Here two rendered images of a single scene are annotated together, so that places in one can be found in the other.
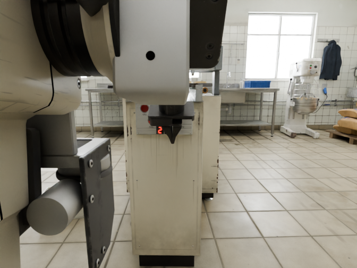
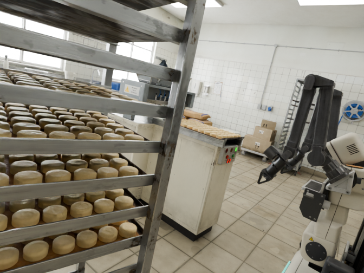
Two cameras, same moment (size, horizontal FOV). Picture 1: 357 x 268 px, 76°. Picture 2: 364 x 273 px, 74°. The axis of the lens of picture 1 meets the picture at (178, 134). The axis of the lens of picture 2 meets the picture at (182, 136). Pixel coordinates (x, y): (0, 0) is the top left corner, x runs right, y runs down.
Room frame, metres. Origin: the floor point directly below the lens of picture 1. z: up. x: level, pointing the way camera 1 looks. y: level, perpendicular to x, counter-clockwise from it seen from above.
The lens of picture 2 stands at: (0.18, 1.81, 1.21)
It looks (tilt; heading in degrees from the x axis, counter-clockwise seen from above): 11 degrees down; 306
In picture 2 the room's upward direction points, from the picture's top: 12 degrees clockwise
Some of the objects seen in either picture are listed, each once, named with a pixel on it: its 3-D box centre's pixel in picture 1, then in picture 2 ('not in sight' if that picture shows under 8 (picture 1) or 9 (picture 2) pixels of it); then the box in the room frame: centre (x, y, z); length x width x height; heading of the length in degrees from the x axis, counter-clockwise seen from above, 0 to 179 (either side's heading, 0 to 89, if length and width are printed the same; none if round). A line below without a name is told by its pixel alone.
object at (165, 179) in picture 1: (169, 162); (185, 174); (1.34, 0.06, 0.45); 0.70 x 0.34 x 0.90; 179
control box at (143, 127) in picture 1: (164, 117); (228, 154); (0.98, 0.06, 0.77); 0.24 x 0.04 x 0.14; 89
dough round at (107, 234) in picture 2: not in sight; (108, 234); (0.64, 1.42, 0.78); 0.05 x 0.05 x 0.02
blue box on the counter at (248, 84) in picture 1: (257, 84); (120, 86); (4.50, -1.50, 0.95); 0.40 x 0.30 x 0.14; 95
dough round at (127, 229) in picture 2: not in sight; (127, 229); (0.63, 1.37, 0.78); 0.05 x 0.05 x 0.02
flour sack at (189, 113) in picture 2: not in sight; (195, 114); (3.62, -3.22, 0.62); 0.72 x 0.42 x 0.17; 9
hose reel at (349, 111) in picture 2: not in sight; (348, 128); (0.48, -3.87, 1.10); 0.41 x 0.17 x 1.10; 2
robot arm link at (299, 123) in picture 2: not in sight; (300, 118); (0.46, 0.45, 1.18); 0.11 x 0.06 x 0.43; 90
